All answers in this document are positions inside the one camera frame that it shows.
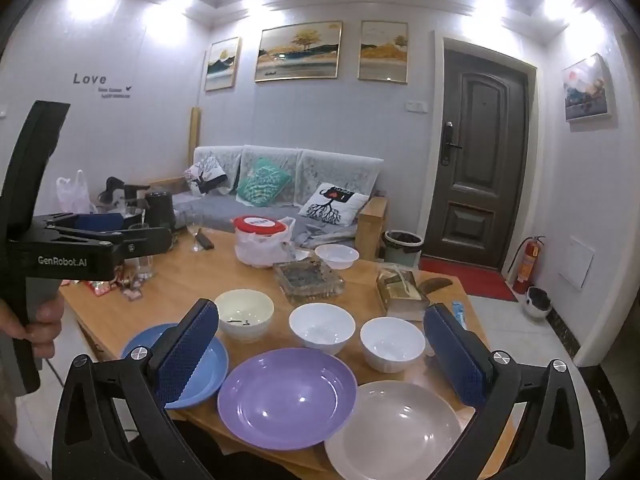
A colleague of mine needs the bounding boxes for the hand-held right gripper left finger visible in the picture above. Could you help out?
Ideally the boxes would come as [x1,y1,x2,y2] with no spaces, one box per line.
[51,298,221,480]

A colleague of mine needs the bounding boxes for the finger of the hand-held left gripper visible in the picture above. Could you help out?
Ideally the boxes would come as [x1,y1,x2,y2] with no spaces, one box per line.
[32,212,126,234]
[30,226,173,257]

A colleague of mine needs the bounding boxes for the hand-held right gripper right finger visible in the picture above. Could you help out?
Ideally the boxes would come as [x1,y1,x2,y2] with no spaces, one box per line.
[422,302,596,480]

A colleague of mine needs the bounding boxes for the blue plate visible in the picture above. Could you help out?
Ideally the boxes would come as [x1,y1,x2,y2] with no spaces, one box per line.
[121,324,229,409]

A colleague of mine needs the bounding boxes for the cream bowl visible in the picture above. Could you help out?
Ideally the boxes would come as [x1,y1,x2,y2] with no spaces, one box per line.
[214,288,275,344]

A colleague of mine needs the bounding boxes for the pale grey plate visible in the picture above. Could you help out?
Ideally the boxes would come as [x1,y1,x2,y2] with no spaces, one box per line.
[324,380,463,480]

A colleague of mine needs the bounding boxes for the purple plate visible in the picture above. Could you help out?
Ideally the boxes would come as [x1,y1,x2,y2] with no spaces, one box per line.
[217,347,358,451]

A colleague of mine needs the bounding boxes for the person's left forearm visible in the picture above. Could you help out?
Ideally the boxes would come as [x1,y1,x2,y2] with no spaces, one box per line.
[0,355,36,480]

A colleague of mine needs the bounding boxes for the person's left hand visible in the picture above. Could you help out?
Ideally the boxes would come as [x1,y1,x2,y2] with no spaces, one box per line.
[0,290,65,361]

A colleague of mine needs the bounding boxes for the printed drinking glass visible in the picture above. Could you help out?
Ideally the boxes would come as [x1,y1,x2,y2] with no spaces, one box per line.
[127,222,157,279]

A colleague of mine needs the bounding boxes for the black kettle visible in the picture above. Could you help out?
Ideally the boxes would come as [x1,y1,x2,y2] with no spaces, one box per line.
[145,191,176,231]

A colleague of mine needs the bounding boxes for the translucent plastic bag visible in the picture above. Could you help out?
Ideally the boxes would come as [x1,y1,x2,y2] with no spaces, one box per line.
[56,170,98,213]

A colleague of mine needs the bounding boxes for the black tea water dispenser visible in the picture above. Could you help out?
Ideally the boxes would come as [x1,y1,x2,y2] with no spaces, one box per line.
[97,176,151,210]

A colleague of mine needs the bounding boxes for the wine glass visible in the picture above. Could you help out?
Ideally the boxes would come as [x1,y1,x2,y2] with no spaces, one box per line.
[186,212,206,252]

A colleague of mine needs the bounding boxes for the red doormat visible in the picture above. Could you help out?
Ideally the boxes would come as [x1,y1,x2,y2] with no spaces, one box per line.
[417,256,521,302]

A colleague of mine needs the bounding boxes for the gold tissue box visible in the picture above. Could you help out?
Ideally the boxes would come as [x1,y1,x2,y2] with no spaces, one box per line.
[376,268,431,321]

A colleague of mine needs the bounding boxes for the grey sofa with lace cover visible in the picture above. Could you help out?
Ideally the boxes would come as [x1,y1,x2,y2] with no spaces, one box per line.
[172,145,388,261]

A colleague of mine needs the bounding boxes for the white black floral cushion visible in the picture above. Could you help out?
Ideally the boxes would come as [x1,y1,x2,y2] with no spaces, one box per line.
[182,157,228,196]

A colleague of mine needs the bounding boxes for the silver black round object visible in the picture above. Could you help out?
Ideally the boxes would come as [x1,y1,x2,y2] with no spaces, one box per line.
[522,286,552,322]

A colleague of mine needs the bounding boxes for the person's dark pants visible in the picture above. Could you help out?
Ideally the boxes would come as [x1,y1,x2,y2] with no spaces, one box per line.
[120,410,331,480]

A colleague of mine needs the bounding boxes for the white plastic bag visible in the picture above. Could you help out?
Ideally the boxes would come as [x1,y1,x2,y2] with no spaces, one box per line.
[235,217,311,267]

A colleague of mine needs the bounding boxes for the red lidded round container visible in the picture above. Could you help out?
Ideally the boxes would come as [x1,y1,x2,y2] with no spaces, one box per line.
[230,215,290,237]

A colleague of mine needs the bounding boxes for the red fire extinguisher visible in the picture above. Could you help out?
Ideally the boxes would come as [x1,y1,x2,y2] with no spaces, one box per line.
[511,236,546,295]

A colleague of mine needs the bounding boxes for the upright wooden board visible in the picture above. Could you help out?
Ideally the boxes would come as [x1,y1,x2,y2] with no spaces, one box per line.
[187,106,202,166]

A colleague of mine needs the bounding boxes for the dark trash bin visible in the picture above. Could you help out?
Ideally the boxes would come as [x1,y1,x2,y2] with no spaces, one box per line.
[383,230,425,267]

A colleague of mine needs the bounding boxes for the teal patterned cushion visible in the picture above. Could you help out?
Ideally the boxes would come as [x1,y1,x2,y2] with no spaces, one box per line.
[235,157,293,208]

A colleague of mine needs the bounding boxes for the square glass ashtray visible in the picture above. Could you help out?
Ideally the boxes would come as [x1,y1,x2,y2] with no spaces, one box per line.
[272,259,346,307]

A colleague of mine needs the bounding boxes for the white disposable plastic bowl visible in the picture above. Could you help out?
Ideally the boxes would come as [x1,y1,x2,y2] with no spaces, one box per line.
[314,243,360,269]

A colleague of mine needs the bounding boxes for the white tree print cushion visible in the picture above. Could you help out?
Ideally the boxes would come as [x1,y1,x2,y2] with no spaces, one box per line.
[298,182,369,236]

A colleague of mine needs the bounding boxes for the small framed landscape painting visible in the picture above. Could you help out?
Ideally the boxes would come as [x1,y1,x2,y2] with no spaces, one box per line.
[204,36,241,92]

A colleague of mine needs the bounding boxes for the dark brown door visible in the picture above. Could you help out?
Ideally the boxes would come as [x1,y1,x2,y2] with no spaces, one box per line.
[422,47,531,273]

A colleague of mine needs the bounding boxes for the large framed landscape painting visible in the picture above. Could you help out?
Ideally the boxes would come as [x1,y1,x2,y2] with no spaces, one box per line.
[254,21,343,83]

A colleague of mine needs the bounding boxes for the unframed canvas painting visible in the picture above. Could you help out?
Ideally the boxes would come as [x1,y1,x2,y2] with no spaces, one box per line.
[561,53,615,122]

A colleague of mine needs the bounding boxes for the medium framed landscape painting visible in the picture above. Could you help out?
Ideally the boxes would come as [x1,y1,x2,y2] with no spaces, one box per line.
[357,20,409,84]

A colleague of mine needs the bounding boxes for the black wall lettering decal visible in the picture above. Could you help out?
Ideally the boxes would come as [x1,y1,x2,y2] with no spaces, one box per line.
[72,72,133,98]

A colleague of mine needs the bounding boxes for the white wall panel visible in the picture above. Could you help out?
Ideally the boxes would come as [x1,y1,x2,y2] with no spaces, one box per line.
[557,237,596,290]

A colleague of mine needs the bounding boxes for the black door lock handle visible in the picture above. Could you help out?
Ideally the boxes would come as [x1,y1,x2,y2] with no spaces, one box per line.
[440,121,463,166]

